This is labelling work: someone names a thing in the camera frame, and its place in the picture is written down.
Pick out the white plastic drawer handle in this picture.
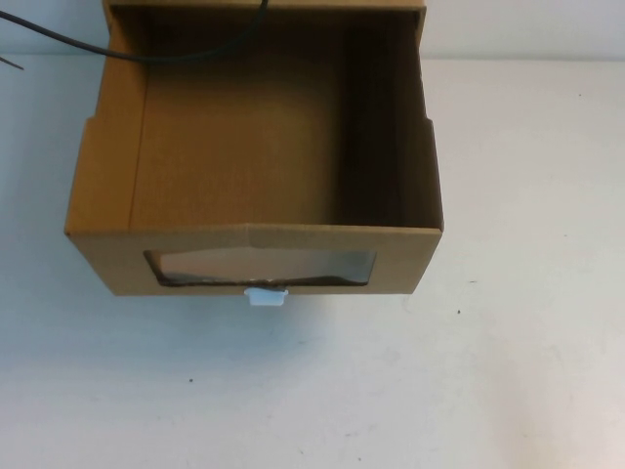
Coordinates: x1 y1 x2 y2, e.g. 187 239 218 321
243 286 289 309

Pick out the cardboard shoe box shell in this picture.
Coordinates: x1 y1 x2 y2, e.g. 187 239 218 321
101 0 430 25

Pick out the cardboard drawer with window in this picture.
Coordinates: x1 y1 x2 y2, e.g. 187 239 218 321
62 0 446 308

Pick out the black cable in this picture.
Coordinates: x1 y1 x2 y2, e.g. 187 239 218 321
0 0 269 64

